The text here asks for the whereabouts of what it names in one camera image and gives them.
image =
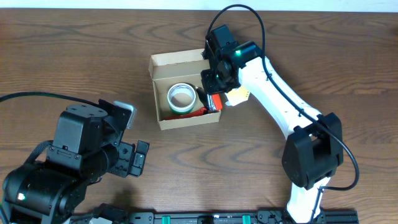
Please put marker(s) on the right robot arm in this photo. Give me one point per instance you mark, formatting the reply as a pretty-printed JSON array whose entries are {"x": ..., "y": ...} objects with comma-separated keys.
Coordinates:
[{"x": 310, "y": 156}]

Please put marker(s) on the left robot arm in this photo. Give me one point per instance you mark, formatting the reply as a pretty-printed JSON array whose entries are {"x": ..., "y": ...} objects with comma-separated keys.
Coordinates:
[{"x": 88, "y": 144}]

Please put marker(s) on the yellow spiral memo pad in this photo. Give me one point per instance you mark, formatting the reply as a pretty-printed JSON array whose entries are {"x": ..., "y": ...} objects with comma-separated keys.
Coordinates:
[{"x": 237, "y": 96}]

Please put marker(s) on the white tape roll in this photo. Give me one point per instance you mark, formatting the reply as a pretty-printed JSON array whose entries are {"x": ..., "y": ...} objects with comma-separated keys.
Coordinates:
[{"x": 181, "y": 94}]

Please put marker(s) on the green tape roll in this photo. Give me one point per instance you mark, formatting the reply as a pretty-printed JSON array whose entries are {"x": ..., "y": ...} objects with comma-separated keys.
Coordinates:
[{"x": 181, "y": 110}]

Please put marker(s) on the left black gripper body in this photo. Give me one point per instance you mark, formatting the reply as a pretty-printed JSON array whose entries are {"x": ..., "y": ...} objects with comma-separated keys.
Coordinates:
[{"x": 129, "y": 158}]

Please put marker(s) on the red box cutter knife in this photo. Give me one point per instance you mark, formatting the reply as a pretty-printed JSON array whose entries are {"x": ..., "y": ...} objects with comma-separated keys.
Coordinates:
[{"x": 199, "y": 112}]

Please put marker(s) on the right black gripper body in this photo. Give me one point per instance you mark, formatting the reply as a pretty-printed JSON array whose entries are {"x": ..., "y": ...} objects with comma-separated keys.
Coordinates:
[{"x": 213, "y": 86}]

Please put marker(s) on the brown cardboard box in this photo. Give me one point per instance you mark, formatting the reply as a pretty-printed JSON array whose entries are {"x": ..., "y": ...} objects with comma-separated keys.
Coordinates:
[{"x": 178, "y": 67}]

